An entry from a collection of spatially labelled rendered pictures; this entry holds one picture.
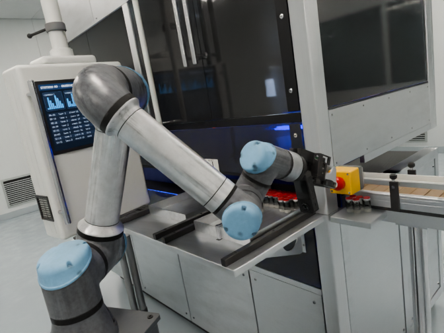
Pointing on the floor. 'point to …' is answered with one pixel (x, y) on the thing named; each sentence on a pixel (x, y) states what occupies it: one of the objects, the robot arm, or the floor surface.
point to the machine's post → (311, 137)
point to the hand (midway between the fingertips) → (332, 187)
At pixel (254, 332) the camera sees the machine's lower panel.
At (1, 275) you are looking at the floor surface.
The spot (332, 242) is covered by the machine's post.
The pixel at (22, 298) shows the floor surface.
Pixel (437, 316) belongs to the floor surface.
